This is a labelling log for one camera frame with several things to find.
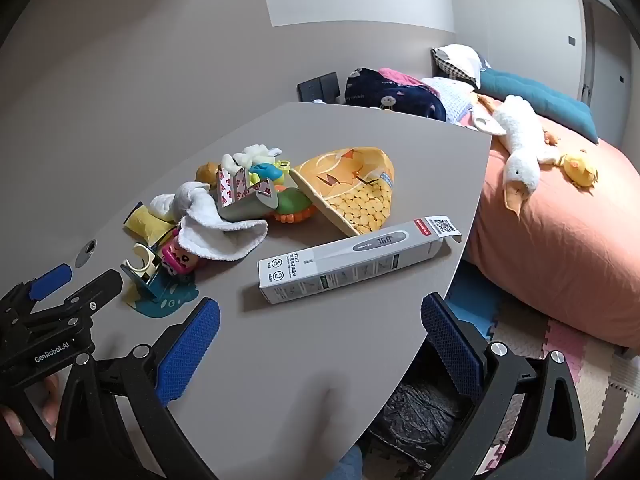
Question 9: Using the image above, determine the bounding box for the white door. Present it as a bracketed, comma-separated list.
[580, 0, 637, 107]

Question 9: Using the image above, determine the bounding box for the bed with orange sheet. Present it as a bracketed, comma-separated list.
[462, 110, 640, 348]

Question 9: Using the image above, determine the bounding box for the teal cushion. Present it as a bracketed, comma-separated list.
[477, 69, 599, 143]

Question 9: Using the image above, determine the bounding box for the yellow paper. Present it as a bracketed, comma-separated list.
[124, 202, 176, 248]

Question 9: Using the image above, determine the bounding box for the person's leg in jeans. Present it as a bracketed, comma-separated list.
[330, 445, 366, 480]

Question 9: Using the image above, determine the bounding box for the grey thermometer box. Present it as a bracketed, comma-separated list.
[257, 215, 463, 306]

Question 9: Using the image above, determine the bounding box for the light blue knitted blanket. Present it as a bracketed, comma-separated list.
[422, 76, 481, 126]

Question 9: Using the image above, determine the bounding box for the checkered white pillow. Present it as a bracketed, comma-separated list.
[431, 44, 493, 86]

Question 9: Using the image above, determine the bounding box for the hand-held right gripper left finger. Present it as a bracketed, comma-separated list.
[55, 297, 222, 480]

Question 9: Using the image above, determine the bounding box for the white ring holder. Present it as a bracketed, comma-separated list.
[120, 242, 163, 283]

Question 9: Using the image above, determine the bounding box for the pink cloth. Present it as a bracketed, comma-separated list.
[377, 67, 441, 98]

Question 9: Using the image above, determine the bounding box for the black bin of toys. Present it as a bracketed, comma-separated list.
[370, 382, 481, 471]

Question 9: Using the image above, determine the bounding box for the white goose plush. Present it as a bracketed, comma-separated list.
[470, 94, 560, 218]

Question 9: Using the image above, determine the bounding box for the person's left hand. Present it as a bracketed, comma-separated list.
[0, 374, 62, 466]

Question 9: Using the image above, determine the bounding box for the green orange rubber toy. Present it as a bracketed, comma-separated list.
[272, 185, 317, 224]

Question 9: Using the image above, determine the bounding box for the white cloth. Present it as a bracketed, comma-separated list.
[150, 180, 269, 262]

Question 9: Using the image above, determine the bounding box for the white plush toy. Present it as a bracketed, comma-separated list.
[220, 144, 283, 171]

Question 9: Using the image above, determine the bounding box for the pink figure toy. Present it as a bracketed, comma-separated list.
[161, 232, 211, 276]

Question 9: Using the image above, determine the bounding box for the black wall socket panel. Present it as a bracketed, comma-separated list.
[297, 72, 341, 104]

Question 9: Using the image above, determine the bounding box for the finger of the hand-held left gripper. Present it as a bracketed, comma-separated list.
[0, 262, 74, 317]
[27, 269, 124, 330]

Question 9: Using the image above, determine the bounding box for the yellow paper cup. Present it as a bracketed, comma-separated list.
[290, 146, 397, 237]

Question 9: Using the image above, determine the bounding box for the navy printed blanket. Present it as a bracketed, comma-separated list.
[344, 67, 447, 122]

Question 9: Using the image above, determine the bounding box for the grey adhesive strip pack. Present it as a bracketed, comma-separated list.
[215, 165, 281, 223]

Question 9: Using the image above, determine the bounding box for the foam puzzle floor mat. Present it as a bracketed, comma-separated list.
[370, 260, 640, 480]

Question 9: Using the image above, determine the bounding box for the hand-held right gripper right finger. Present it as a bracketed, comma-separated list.
[420, 292, 588, 480]

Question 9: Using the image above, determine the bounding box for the blue green plastic toy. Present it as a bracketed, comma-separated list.
[247, 160, 292, 188]

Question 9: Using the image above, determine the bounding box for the yellow duck plush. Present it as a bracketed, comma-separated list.
[559, 149, 599, 191]

